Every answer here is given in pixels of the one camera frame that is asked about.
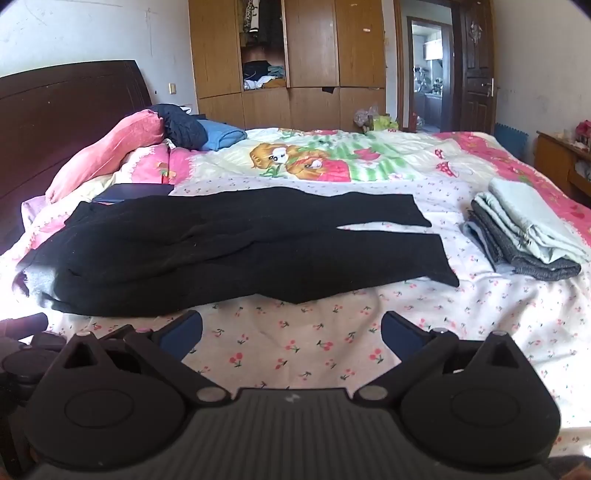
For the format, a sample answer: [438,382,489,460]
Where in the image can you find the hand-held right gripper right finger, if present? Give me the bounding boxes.
[353,310,528,405]

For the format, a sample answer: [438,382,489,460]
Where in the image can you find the pink floral quilt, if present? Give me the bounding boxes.
[21,141,195,245]

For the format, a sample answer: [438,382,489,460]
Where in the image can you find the dark wooden headboard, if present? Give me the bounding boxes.
[0,60,155,254]

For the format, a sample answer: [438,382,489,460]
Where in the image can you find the pile of folded clothes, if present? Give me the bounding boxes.
[242,60,287,90]

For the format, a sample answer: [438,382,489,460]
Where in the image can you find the wooden bedside desk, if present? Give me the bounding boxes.
[534,130,591,204]

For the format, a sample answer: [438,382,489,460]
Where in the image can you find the pink pillow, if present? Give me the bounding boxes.
[45,110,167,204]

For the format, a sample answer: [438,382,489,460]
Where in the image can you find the clear plastic bag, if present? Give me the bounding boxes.
[353,105,380,130]

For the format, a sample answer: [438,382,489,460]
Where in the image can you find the navy knitted garment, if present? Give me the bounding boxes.
[148,104,208,151]

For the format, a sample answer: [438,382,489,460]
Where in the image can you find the blue foam mat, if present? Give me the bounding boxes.
[495,121,529,163]

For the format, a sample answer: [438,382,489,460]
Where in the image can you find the cartoon printed bedsheet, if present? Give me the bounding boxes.
[0,127,591,462]

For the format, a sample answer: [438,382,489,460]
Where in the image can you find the black pants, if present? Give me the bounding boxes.
[16,187,460,318]

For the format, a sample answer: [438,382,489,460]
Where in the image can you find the grey folded cloth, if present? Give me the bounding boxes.
[470,198,583,281]

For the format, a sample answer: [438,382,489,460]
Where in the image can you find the wooden wardrobe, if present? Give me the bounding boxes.
[188,0,389,134]

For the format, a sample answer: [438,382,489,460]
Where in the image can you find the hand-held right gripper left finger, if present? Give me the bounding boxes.
[62,310,232,405]

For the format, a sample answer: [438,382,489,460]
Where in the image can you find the pale lilac pillow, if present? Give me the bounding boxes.
[21,194,52,224]

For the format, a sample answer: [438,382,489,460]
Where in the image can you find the dark blue flat book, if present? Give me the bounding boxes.
[91,183,175,205]

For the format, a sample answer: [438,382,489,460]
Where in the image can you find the light blue folded cloth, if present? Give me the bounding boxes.
[463,220,513,273]

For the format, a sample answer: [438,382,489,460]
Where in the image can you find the hanging clothes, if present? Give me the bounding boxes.
[240,0,284,35]

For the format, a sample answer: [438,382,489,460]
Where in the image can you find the dark wooden door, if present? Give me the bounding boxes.
[455,0,502,137]

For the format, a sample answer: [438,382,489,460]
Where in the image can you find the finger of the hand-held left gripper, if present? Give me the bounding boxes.
[0,313,49,337]

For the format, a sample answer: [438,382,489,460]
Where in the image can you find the stack of folded clothes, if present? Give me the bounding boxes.
[475,178,591,265]

